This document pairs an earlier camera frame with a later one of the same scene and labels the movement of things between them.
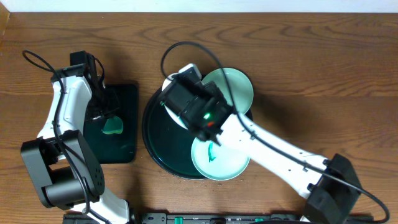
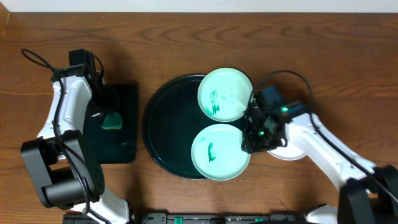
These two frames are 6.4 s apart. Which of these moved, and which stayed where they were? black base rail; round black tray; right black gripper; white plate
Moved: white plate; right black gripper
Stayed: black base rail; round black tray
